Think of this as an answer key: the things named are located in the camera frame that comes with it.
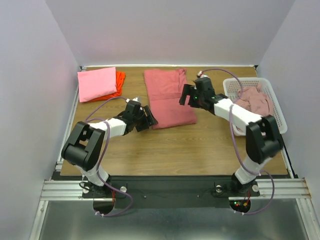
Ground dusty red t shirt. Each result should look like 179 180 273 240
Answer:
143 68 197 130

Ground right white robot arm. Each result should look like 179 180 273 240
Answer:
179 77 284 195

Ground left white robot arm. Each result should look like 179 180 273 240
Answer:
61 98 158 198

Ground white plastic laundry basket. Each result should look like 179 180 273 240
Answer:
222 77 288 134

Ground folded orange t shirt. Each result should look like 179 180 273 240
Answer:
89 71 126 102

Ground pale pink clothes in basket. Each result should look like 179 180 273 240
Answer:
235 84 274 117

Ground folded light pink t shirt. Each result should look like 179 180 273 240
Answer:
77 67 117 103

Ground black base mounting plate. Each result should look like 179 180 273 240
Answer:
80 175 260 209

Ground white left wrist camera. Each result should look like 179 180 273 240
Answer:
126 97 141 105

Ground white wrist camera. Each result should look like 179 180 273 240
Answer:
196 71 208 78
126 97 141 105

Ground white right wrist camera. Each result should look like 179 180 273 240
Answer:
196 71 208 78

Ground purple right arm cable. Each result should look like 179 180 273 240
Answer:
198 68 276 216

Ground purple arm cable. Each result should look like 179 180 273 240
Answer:
198 68 276 216
84 96 134 218

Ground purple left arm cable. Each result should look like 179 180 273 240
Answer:
84 96 134 218

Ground aluminium frame rail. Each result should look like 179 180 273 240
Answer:
28 72 312 240

